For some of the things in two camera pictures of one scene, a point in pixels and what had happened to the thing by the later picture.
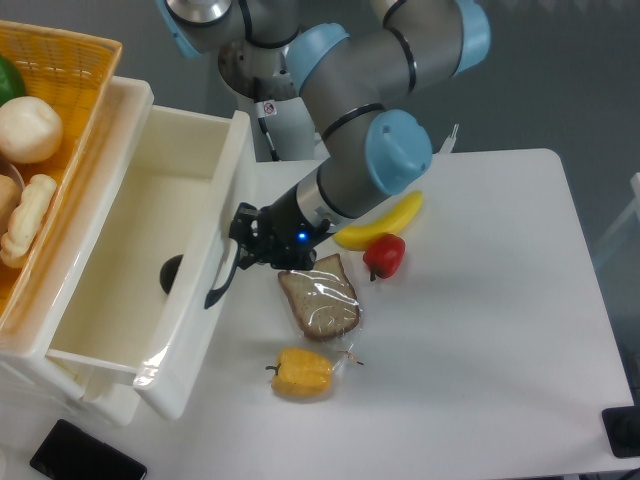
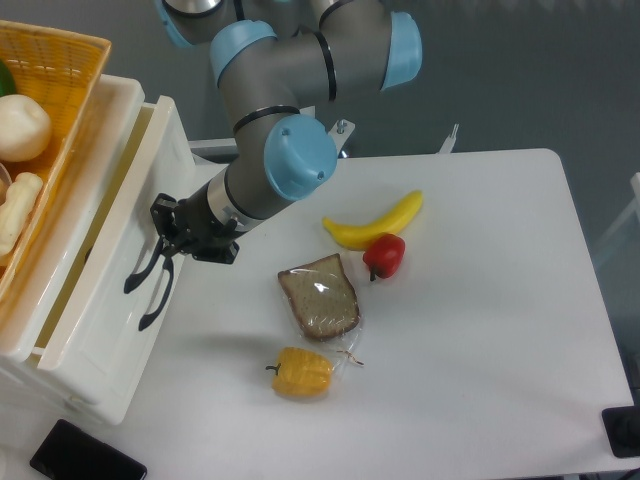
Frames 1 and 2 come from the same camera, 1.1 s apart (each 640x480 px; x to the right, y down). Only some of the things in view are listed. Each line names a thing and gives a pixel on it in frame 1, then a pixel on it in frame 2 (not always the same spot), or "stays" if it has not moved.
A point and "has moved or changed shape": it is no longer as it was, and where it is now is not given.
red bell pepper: [384, 255] stays
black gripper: [283, 235] → [200, 233]
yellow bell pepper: [302, 372] stays
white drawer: [149, 294] has moved or changed shape
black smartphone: [69, 452] stays
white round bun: [30, 129] stays
